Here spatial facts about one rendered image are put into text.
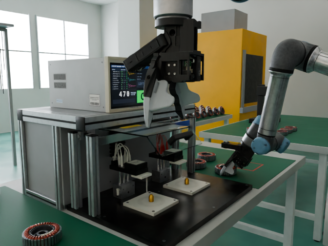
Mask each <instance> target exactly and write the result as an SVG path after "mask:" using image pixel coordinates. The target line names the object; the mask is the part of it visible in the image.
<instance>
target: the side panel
mask: <svg viewBox="0 0 328 246"><path fill-rule="evenodd" d="M18 129H19V143H20V164H21V177H22V191H23V194H25V195H27V196H29V197H31V198H33V199H35V200H38V201H40V202H42V203H44V204H47V205H49V206H51V207H53V208H56V209H59V210H60V211H62V210H63V209H67V205H63V202H62V174H61V155H60V136H59V127H58V126H52V125H46V124H40V123H32V122H26V121H20V120H18Z"/></svg>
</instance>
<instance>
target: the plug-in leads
mask: <svg viewBox="0 0 328 246"><path fill-rule="evenodd" d="M119 144H121V146H120V145H119ZM119 144H118V145H117V143H116V144H115V153H114V156H112V157H113V160H112V161H111V164H112V165H117V164H118V165H121V167H124V165H123V164H124V163H126V162H128V161H131V155H130V152H129V149H128V147H127V146H125V145H123V144H122V143H119ZM118 146H119V147H118ZM121 147H124V156H123V157H122V152H121ZM125 147H126V148H127V149H128V152H127V150H126V148H125ZM119 149H120V152H121V156H120V155H119ZM125 150H126V152H127V155H126V152H125ZM117 152H118V160H116V157H117V156H116V154H117Z"/></svg>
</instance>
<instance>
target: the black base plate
mask: <svg viewBox="0 0 328 246"><path fill-rule="evenodd" d="M169 168H170V179H168V180H166V181H164V182H162V183H158V182H154V181H152V176H149V177H147V181H148V192H149V191H150V192H154V193H157V194H161V195H164V196H167V197H170V198H174V199H177V200H179V203H177V204H176V205H174V206H172V207H170V208H168V209H167V210H165V211H163V212H161V213H159V214H158V215H156V216H151V215H148V214H145V213H143V212H140V211H137V210H134V209H131V208H129V207H126V206H123V203H124V202H126V201H128V200H131V199H133V198H135V197H137V196H140V195H142V194H144V193H146V183H145V178H144V179H138V178H137V179H134V180H132V181H134V182H135V194H133V195H131V196H129V197H126V198H124V199H119V198H116V197H113V188H110V189H107V190H105V191H102V192H100V207H101V214H100V215H97V216H96V217H93V216H92V215H89V211H88V197H86V198H83V199H82V207H81V208H80V207H79V208H78V209H74V208H72V207H71V203H70V204H67V210H68V211H71V212H73V213H75V214H78V215H80V216H82V217H84V218H87V219H89V220H91V221H94V222H96V223H98V224H100V225H102V226H105V227H107V228H109V229H111V230H114V231H116V232H118V233H121V234H123V235H125V236H127V237H130V238H132V239H134V240H137V241H139V242H141V243H143V244H146V245H148V246H175V245H177V244H178V243H179V242H181V241H182V240H183V239H185V238H186V237H188V236H189V235H190V234H192V233H193V232H194V231H196V230H197V229H199V228H200V227H201V226H203V225H204V224H206V223H207V222H208V221H210V220H211V219H212V218H214V217H215V216H217V215H218V214H219V213H221V212H222V211H223V210H225V209H226V208H228V207H229V206H230V205H232V204H233V203H234V202H236V201H237V200H238V199H240V198H241V197H243V196H244V195H246V194H247V193H248V192H250V191H251V190H252V185H251V184H245V183H241V182H237V181H232V180H228V179H223V178H219V177H214V176H209V175H205V174H201V173H196V172H193V173H190V172H189V173H188V172H187V170H183V169H182V177H187V178H191V179H195V180H199V181H203V182H208V183H210V186H208V187H206V188H205V189H203V190H201V191H199V192H197V193H196V194H194V195H188V194H185V193H181V192H178V191H174V190H171V189H167V188H163V185H164V184H166V183H169V182H171V181H173V180H175V179H178V178H179V177H180V169H171V167H169Z"/></svg>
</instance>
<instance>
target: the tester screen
mask: <svg viewBox="0 0 328 246"><path fill-rule="evenodd" d="M148 68H149V66H146V67H145V68H144V69H143V70H141V71H139V72H127V70H126V68H125V66H124V65H111V92H112V107H114V106H124V105H134V104H143V102H140V103H137V90H144V87H137V80H145V76H146V73H147V70H148ZM119 91H130V97H121V98H119ZM132 98H135V102H129V103H119V104H113V100H120V99H132Z"/></svg>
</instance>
